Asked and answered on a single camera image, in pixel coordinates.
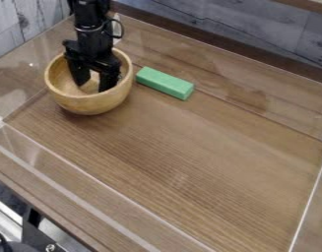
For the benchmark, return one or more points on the wooden bowl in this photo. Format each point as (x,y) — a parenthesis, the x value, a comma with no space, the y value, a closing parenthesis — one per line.
(84,100)

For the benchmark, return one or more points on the clear acrylic enclosure wall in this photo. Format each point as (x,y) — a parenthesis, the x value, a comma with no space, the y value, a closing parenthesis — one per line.
(106,220)

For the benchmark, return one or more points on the black metal base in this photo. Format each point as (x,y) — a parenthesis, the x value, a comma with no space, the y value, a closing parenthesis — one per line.
(34,237)

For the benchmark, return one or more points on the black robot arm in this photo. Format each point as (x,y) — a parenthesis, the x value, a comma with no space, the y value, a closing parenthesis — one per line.
(92,16)

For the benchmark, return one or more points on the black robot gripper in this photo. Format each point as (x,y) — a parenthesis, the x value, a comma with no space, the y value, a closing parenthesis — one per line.
(90,53)

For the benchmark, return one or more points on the green stick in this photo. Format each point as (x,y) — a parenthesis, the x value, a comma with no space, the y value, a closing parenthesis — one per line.
(165,83)

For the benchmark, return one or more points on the clear acrylic corner bracket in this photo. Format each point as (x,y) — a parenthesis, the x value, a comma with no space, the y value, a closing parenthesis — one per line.
(117,28)

